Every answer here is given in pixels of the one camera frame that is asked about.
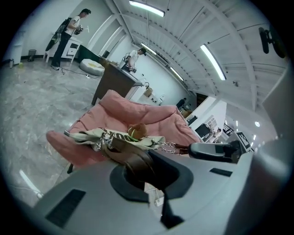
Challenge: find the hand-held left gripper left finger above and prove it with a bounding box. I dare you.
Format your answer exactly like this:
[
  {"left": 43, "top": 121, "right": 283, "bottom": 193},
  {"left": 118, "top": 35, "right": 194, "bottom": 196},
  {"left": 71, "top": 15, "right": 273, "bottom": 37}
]
[{"left": 31, "top": 160, "right": 166, "bottom": 235}]

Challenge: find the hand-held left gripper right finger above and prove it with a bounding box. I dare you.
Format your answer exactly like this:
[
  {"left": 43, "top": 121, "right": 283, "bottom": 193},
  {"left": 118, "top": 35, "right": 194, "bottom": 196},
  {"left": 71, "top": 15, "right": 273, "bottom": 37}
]
[{"left": 149, "top": 141, "right": 288, "bottom": 235}]

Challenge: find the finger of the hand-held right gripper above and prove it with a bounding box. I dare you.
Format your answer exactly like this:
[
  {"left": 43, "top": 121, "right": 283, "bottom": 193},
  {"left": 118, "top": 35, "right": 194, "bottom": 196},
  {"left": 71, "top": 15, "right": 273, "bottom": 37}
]
[{"left": 188, "top": 142, "right": 237, "bottom": 164}]

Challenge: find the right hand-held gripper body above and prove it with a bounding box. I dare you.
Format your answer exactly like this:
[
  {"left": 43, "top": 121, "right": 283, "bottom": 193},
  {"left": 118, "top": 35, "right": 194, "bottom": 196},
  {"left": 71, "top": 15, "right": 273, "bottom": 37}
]
[{"left": 229, "top": 132, "right": 251, "bottom": 162}]

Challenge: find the beige handbag with brown charm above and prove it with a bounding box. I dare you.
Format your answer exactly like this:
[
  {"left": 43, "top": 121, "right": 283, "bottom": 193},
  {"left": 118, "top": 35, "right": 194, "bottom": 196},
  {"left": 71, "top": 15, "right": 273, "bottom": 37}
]
[{"left": 65, "top": 123, "right": 192, "bottom": 191}]

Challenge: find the pink cushioned armchair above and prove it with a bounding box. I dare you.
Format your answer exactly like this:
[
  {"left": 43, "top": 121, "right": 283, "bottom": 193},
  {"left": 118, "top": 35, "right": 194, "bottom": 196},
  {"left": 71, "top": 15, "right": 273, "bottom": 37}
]
[{"left": 45, "top": 89, "right": 203, "bottom": 174}]

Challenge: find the black monitor screen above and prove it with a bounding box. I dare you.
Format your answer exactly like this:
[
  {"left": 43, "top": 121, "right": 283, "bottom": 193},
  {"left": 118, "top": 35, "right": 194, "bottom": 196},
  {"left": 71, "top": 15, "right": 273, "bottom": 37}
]
[{"left": 194, "top": 123, "right": 211, "bottom": 139}]

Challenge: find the long ceiling light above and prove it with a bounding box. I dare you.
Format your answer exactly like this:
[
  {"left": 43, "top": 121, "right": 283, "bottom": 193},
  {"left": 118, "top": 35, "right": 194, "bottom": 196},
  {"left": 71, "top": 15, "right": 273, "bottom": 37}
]
[
  {"left": 169, "top": 66, "right": 185, "bottom": 81},
  {"left": 128, "top": 0, "right": 166, "bottom": 17},
  {"left": 140, "top": 42, "right": 157, "bottom": 55},
  {"left": 199, "top": 43, "right": 227, "bottom": 81}
]

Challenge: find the brown wooden table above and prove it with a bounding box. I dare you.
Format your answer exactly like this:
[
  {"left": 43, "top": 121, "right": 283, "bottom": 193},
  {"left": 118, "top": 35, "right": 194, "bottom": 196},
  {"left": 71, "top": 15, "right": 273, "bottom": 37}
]
[{"left": 91, "top": 62, "right": 143, "bottom": 106}]

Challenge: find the white egg-shaped floor cushion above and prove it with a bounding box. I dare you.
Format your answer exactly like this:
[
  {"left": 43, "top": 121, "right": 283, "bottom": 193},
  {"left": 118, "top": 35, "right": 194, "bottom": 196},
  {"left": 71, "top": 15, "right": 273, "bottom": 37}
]
[{"left": 79, "top": 58, "right": 106, "bottom": 76}]

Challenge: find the white low table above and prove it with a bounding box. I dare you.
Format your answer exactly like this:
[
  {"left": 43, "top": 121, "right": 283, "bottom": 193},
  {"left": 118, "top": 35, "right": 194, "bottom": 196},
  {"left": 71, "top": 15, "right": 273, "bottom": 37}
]
[{"left": 43, "top": 38, "right": 83, "bottom": 64}]

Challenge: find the black wall fan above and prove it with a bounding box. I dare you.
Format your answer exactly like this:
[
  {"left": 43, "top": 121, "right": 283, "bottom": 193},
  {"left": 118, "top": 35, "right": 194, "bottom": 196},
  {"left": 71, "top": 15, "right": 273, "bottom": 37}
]
[{"left": 258, "top": 27, "right": 287, "bottom": 60}]

